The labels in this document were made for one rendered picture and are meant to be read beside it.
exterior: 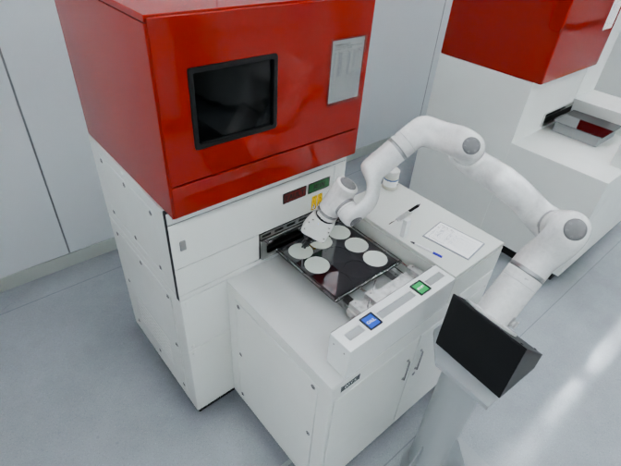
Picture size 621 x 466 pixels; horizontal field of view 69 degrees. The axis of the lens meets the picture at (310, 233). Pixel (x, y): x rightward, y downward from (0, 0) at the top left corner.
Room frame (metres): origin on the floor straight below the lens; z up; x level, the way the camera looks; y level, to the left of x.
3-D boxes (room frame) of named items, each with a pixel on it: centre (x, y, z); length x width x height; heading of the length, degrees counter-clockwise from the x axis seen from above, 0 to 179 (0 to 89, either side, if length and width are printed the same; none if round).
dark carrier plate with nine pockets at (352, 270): (1.40, -0.12, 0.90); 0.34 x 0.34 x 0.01; 43
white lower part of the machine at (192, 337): (1.69, 0.41, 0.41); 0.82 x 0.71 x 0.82; 133
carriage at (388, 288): (1.22, -0.31, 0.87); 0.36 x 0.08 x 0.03; 133
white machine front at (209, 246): (1.44, 0.18, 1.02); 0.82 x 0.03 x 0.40; 133
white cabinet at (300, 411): (1.38, -0.25, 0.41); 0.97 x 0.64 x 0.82; 133
